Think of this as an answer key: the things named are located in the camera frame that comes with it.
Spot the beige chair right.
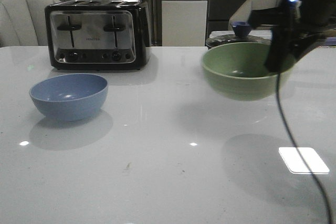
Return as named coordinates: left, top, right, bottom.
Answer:
left=228, top=0, right=281, bottom=30

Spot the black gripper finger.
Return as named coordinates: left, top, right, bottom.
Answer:
left=264, top=27, right=318, bottom=72

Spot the black and chrome toaster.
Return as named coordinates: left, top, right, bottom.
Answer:
left=45, top=0, right=152, bottom=70

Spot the white cabinet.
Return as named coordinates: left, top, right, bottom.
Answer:
left=162, top=0, right=207, bottom=46

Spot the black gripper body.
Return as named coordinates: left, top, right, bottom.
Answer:
left=248, top=0, right=335, bottom=51

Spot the beige chair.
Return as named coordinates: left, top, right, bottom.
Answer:
left=1, top=0, right=60, bottom=47
left=228, top=0, right=281, bottom=30

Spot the green bowl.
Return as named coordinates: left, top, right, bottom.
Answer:
left=201, top=41, right=295, bottom=102

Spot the beige chair left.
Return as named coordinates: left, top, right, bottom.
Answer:
left=1, top=0, right=60, bottom=47

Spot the black cable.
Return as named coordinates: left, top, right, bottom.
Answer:
left=275, top=71, right=335, bottom=224

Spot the glass pot lid blue knob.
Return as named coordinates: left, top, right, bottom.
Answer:
left=205, top=22, right=272, bottom=48

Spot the blue bowl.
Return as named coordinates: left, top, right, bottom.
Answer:
left=29, top=73, right=108, bottom=121

